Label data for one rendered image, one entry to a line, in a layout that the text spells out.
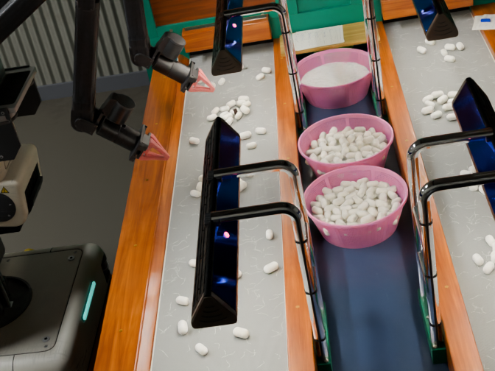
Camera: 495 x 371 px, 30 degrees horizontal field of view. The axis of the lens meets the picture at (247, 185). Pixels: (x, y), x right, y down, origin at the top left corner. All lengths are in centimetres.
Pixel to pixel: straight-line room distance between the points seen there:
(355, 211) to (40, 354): 111
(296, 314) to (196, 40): 140
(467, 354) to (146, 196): 103
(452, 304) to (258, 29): 146
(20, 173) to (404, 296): 119
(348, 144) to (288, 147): 17
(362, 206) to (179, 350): 62
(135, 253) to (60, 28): 266
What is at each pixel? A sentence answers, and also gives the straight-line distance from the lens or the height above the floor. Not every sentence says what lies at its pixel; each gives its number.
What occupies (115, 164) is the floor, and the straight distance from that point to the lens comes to 426.
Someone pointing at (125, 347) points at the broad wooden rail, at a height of 77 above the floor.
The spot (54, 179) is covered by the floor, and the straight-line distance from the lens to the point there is 429.
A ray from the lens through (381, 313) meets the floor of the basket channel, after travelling 213.
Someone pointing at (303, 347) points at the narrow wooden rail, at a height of 77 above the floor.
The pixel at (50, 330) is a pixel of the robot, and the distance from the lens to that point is 297.
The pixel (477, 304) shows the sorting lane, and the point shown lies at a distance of 204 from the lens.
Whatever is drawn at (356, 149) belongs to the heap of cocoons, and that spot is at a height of 74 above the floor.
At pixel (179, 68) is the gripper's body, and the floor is 91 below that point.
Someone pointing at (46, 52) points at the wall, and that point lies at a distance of 493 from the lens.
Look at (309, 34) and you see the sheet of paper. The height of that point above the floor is 78.
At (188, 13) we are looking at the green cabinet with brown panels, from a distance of 323.
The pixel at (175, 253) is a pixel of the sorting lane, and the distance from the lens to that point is 232.
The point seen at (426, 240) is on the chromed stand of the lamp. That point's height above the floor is 99.
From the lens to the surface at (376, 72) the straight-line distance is 270.
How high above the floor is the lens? 211
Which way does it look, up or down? 33 degrees down
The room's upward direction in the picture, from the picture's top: 12 degrees counter-clockwise
